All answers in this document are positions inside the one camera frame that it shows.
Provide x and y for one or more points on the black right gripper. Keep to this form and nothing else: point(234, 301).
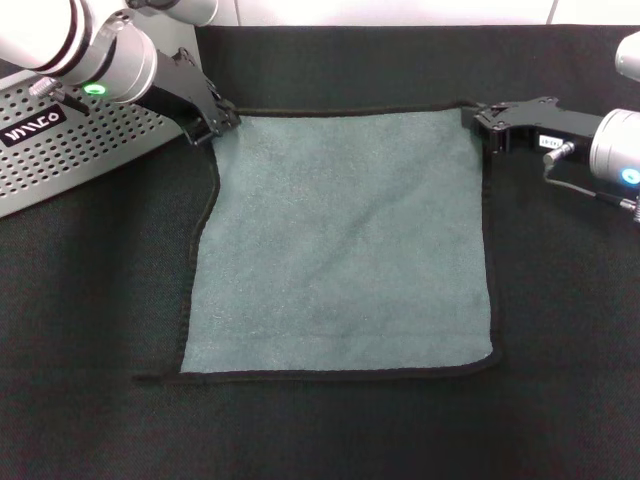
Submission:
point(545, 127)

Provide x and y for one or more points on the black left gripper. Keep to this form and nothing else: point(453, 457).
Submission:
point(177, 85)

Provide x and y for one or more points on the yellow and grey towel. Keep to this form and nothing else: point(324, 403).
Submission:
point(340, 240)

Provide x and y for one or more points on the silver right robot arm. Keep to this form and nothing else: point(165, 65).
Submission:
point(617, 145)

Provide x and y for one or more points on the grey perforated metal storage box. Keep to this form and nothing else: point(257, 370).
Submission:
point(65, 155)

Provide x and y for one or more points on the black tablecloth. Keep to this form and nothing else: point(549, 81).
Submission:
point(320, 430)

